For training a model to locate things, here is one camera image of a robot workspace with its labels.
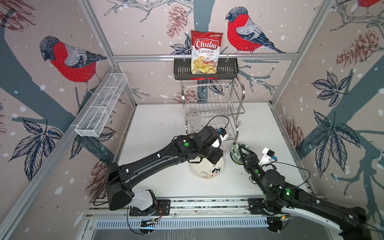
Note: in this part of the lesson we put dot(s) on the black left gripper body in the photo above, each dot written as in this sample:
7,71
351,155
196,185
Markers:
214,154

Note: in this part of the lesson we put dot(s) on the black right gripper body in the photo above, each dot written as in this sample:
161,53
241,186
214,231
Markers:
253,168

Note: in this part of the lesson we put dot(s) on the green leaf pattern bowl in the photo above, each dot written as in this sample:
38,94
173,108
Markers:
235,154

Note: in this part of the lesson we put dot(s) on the white floral plate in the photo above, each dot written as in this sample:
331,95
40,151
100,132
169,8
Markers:
206,170

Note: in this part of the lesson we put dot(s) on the silver two-tier dish rack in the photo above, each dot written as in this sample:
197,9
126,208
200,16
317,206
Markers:
215,103

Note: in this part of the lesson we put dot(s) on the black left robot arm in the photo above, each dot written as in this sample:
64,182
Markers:
121,180

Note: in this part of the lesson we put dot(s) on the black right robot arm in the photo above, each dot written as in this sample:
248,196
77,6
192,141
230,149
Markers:
281,197

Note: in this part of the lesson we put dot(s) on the Chuba cassava chips bag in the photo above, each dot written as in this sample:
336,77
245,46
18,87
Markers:
205,52

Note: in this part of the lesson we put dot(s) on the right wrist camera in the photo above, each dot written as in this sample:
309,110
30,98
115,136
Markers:
268,157

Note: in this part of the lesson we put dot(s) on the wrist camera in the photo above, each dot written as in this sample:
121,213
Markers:
223,135
268,157

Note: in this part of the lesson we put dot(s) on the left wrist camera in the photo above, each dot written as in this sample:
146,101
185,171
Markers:
223,135

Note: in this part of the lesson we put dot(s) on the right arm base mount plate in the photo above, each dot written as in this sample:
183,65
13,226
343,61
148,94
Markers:
258,207

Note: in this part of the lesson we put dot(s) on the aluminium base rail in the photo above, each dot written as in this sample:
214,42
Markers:
188,214

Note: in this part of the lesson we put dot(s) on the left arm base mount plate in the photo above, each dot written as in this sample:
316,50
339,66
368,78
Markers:
162,208

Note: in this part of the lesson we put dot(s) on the black wall basket shelf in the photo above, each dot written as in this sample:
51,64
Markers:
224,69

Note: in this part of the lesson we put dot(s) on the white wire wall basket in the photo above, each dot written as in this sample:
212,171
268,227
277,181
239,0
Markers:
98,113

